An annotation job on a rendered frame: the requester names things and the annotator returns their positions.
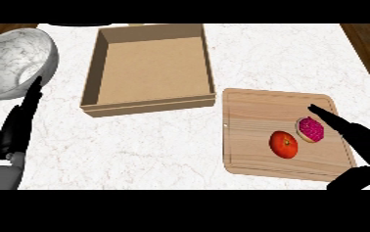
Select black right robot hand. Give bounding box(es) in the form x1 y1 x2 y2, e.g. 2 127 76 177
307 104 370 191

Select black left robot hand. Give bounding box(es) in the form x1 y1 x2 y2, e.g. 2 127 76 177
0 75 45 161

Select red tomato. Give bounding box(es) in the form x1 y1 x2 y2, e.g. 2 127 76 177
267 130 300 160

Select wooden cutting board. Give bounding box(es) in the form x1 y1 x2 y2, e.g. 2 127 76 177
222 87 359 183

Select open cardboard box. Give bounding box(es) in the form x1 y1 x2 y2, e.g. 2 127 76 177
80 23 217 118

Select pink frosted donut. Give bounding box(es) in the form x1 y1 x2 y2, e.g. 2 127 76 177
295 116 326 144

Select white marble bowl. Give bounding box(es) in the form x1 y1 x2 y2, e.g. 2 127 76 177
0 27 61 101

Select black round object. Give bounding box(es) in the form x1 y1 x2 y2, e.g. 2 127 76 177
46 23 114 27

